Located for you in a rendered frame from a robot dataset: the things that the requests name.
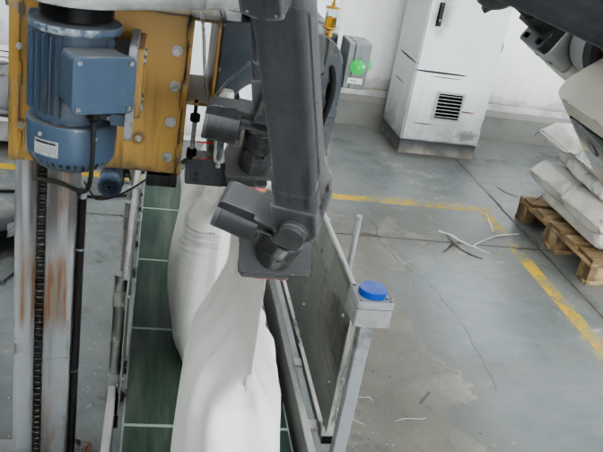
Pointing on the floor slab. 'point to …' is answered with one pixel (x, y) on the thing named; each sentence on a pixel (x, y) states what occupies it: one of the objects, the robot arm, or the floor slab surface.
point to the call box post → (351, 388)
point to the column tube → (53, 386)
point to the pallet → (563, 239)
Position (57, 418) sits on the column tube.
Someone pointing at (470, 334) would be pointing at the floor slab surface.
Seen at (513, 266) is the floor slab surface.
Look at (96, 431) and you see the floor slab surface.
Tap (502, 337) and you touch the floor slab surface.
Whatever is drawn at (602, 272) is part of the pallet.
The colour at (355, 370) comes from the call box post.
